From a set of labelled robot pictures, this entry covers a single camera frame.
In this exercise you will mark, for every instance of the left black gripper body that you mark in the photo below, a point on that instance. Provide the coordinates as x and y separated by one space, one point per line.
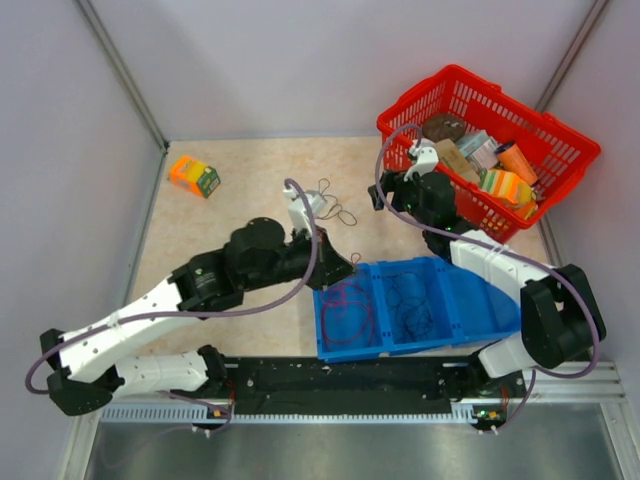
300 255

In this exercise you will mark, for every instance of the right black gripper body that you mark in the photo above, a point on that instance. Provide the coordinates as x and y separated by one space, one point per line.
406 197

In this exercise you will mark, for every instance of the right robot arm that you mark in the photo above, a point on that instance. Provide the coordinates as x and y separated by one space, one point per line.
560 318

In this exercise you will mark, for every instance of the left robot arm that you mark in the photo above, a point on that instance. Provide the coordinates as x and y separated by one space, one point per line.
95 365

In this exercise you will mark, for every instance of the brown cardboard box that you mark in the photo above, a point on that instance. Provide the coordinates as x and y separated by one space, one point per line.
452 158

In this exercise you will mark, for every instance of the blue three-compartment plastic tray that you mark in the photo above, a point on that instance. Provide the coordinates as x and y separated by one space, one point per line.
409 306

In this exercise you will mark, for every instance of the brown round lid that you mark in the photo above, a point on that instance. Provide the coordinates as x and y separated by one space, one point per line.
443 126

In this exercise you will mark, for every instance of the pale blue packet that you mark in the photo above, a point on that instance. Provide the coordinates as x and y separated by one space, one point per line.
478 148

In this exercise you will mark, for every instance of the red plastic shopping basket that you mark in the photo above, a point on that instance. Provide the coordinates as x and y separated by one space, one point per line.
455 97

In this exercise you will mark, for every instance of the striped colourful sponge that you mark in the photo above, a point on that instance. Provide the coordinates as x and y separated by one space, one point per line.
510 191

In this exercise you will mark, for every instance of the orange cylindrical can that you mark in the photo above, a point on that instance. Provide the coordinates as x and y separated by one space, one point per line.
513 160

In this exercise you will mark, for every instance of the small green box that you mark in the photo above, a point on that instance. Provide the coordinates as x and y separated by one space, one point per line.
208 181

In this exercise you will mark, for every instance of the orange striped sponge block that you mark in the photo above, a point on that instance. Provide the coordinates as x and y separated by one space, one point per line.
186 173

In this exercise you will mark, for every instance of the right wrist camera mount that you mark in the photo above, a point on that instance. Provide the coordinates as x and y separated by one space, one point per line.
423 157

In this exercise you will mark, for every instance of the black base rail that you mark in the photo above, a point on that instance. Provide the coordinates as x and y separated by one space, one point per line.
387 386

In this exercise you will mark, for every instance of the right aluminium corner post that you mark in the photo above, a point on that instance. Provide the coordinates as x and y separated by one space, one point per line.
587 27

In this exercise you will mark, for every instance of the aluminium corner post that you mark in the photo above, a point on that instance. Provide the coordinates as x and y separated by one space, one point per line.
587 27
123 75

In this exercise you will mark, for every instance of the left aluminium corner post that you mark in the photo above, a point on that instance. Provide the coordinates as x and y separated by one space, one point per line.
123 75

